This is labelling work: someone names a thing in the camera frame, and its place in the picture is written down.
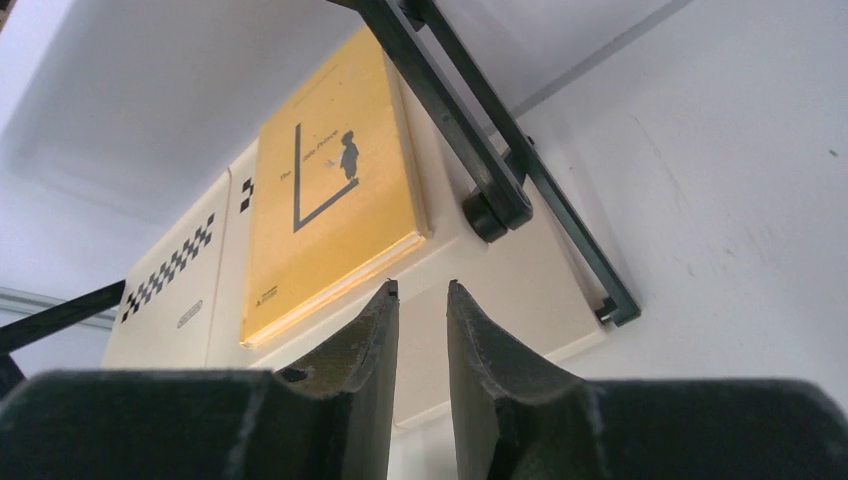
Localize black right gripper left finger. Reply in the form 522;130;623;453
1;280;400;479

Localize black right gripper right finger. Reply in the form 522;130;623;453
446;281;847;479

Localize yellow book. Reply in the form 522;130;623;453
240;28;431;348

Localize cream three-tier shelf rack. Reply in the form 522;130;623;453
2;1;639;432

